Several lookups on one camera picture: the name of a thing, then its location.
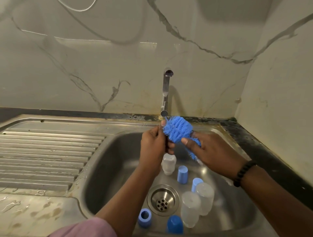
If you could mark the person's left hand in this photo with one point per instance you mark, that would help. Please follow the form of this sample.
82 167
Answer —
152 146

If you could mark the dark blue dome cap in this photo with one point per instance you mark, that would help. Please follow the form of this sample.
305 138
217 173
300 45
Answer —
175 224

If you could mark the person's right hand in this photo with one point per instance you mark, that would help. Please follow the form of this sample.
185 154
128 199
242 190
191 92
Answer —
215 154

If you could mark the translucent bottle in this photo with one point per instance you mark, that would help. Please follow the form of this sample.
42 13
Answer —
205 199
190 210

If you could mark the metal sink drain strainer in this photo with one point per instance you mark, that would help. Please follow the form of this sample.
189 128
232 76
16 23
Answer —
163 200

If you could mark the blue cylindrical bottle cap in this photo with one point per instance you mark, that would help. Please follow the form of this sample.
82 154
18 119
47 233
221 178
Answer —
182 174
195 181

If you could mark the chrome sink faucet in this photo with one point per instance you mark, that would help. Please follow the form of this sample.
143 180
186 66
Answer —
165 93

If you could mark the person's left forearm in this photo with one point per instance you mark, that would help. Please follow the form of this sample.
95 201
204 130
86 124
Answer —
129 200

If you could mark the pink shirt sleeve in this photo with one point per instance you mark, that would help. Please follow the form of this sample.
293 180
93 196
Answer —
85 228

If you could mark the blue and white bottle brush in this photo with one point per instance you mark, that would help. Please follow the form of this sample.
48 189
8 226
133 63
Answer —
177 128

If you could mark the person's right forearm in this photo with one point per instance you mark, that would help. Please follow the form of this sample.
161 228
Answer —
278 205

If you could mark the stainless steel sink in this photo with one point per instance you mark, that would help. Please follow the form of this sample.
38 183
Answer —
44 156

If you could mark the cartoon print baby bottle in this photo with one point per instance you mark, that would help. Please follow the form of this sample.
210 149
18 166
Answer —
168 163

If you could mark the translucent bottle front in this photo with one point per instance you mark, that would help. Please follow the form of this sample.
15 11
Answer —
190 210

